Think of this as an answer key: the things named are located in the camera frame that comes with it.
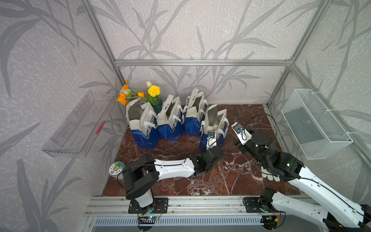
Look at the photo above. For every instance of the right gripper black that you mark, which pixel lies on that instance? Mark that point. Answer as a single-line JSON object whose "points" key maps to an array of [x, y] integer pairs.
{"points": [[239, 145]]}

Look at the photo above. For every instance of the blue beige takeout bag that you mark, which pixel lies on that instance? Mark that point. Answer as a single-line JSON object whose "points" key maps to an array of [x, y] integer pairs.
{"points": [[170, 120], [195, 111], [215, 120], [142, 121]]}

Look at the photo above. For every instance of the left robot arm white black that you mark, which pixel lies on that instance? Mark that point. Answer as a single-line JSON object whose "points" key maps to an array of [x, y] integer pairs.
{"points": [[140, 176]]}

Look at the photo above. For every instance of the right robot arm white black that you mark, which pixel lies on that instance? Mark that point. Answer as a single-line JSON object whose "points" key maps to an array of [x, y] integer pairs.
{"points": [[332, 211]]}

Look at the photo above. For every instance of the white work glove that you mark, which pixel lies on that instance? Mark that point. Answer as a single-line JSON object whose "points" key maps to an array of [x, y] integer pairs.
{"points": [[269, 176]]}

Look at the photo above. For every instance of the blue glass vase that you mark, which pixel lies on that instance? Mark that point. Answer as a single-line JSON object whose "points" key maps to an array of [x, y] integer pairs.
{"points": [[157, 105]]}

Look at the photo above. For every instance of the artificial flower bouquet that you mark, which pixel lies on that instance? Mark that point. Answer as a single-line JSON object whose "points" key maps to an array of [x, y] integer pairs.
{"points": [[127, 95]]}

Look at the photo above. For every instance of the red marker in shelf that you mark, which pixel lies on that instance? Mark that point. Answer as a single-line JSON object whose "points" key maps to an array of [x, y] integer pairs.
{"points": [[100, 127]]}

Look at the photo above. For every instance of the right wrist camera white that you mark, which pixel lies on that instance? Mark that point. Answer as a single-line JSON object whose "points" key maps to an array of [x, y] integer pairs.
{"points": [[242, 134]]}

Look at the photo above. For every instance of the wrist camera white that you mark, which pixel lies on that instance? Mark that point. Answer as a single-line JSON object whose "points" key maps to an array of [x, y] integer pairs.
{"points": [[211, 140], [242, 134]]}

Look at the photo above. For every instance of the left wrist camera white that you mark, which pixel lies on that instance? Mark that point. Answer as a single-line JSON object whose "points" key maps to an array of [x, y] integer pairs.
{"points": [[211, 140]]}

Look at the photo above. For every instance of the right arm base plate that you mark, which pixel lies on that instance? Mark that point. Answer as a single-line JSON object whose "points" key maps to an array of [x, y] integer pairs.
{"points": [[255, 204]]}

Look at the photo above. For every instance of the white wire mesh basket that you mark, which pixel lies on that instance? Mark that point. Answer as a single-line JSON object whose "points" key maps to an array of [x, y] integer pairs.
{"points": [[317, 131]]}

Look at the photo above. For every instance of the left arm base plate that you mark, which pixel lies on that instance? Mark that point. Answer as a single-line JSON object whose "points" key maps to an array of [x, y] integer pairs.
{"points": [[160, 205]]}

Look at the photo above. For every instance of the clear acrylic wall shelf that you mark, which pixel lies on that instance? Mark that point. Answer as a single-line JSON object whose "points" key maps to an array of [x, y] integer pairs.
{"points": [[77, 134]]}

